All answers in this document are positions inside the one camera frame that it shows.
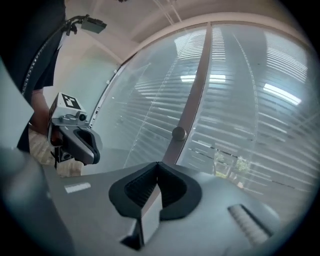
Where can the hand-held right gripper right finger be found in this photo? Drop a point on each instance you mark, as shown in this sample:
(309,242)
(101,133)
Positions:
(212,212)

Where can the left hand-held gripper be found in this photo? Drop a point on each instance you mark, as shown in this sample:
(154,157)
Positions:
(66,105)

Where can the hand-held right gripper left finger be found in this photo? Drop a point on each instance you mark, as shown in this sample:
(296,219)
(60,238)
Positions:
(100,212)

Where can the round dark metal door knob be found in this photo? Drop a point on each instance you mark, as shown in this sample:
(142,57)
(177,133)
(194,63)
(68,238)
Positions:
(179,133)

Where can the person's left forearm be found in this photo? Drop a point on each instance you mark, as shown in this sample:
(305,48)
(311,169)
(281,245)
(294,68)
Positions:
(40,112)

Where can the green outdoor plants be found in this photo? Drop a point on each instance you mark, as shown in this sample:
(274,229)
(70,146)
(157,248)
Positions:
(241,165)

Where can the person's black shirt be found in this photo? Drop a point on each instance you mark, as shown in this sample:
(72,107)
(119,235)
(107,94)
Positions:
(30,37)

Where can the grey head-mounted camera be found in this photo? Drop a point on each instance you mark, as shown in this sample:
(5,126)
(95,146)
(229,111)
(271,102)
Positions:
(93,24)

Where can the grey metal window post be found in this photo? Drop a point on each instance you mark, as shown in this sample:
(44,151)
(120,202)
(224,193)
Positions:
(197,87)

